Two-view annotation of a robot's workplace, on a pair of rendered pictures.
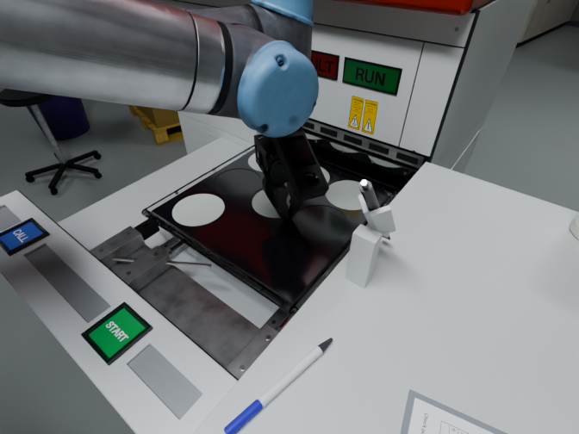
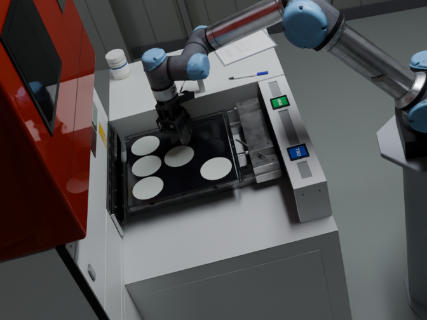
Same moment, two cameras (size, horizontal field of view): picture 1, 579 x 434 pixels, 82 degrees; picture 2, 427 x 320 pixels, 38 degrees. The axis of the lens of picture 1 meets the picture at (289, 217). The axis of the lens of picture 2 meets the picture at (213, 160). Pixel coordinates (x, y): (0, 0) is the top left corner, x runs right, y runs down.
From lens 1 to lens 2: 208 cm
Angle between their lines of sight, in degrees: 84
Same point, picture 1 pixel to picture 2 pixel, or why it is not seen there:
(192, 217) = (222, 164)
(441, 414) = (223, 61)
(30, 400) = not seen: outside the picture
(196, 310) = (254, 130)
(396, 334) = (212, 75)
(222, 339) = (253, 118)
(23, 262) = (300, 140)
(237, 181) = (180, 179)
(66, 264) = (285, 134)
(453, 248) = not seen: hidden behind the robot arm
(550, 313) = not seen: hidden behind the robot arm
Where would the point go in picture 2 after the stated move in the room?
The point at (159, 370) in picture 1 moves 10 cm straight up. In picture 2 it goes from (274, 91) to (269, 66)
